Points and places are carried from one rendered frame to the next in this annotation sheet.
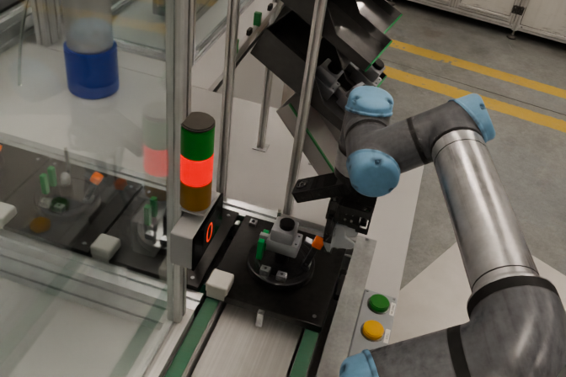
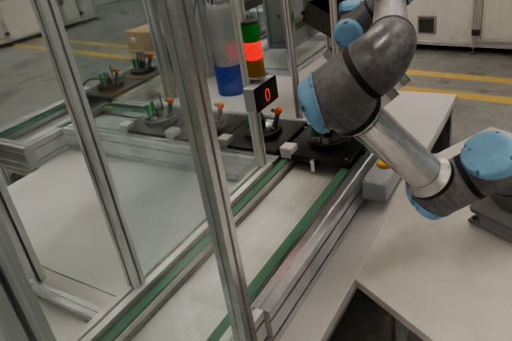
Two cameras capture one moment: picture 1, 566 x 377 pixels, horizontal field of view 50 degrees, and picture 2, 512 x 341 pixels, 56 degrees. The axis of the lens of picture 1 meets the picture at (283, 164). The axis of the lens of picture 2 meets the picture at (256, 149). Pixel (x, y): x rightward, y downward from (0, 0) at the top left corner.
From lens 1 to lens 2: 66 cm
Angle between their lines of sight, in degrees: 22
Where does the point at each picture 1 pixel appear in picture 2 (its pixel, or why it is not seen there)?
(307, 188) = not seen: hidden behind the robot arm
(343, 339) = (363, 169)
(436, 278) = (449, 154)
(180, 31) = not seen: outside the picture
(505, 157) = not seen: outside the picture
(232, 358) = (295, 186)
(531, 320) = (383, 25)
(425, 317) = not seen: hidden behind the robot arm
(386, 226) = (416, 133)
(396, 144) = (356, 13)
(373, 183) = (347, 36)
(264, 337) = (316, 177)
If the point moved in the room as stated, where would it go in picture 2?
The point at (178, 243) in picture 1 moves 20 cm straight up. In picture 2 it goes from (248, 95) to (236, 24)
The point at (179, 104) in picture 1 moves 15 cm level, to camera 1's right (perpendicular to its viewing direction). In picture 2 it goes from (238, 11) to (291, 7)
